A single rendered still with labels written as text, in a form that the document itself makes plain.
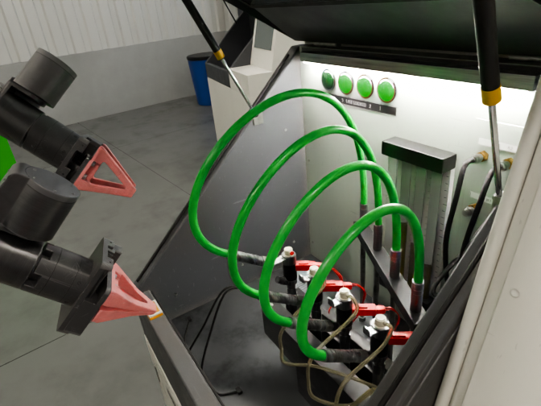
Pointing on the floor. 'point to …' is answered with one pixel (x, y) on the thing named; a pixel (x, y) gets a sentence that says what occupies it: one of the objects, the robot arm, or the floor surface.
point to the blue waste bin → (197, 62)
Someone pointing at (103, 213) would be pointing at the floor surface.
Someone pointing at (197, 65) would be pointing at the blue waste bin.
